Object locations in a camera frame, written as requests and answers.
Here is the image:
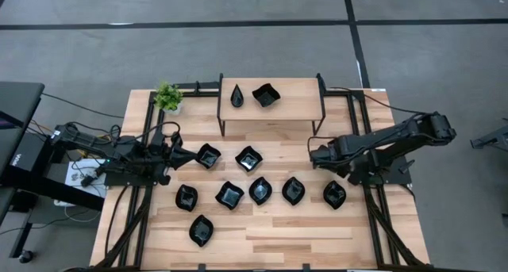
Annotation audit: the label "dark grey stand leg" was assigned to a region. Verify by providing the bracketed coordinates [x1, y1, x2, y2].
[470, 119, 508, 151]

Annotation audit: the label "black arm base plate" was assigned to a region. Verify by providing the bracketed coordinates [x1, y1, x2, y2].
[353, 153, 413, 186]
[103, 155, 162, 187]

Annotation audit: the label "black computer case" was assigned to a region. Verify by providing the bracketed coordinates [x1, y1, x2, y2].
[7, 131, 67, 178]

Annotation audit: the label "white printed sheet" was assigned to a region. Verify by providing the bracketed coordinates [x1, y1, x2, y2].
[64, 158, 109, 198]

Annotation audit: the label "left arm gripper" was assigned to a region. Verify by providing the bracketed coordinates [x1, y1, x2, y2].
[150, 144, 198, 186]

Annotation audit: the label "black leaf mini plate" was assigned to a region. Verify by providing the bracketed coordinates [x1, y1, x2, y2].
[281, 176, 306, 206]
[188, 214, 215, 248]
[322, 179, 348, 210]
[248, 176, 273, 206]
[175, 183, 199, 213]

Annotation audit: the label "wooden riser black legs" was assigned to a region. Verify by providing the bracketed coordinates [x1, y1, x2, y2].
[216, 72, 327, 137]

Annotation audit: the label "black desk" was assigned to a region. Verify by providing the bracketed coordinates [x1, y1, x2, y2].
[0, 81, 105, 261]

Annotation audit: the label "green plant white pot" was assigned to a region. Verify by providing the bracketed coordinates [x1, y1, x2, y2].
[152, 80, 184, 115]

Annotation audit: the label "black teardrop mini plate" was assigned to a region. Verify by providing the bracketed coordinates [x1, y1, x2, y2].
[230, 83, 245, 109]

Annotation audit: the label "black wavy square mini plate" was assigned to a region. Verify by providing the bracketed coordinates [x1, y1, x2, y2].
[193, 142, 222, 170]
[251, 82, 282, 108]
[234, 145, 264, 173]
[214, 180, 245, 211]

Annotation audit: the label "white power strip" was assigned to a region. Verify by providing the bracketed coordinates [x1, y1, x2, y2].
[53, 198, 80, 209]

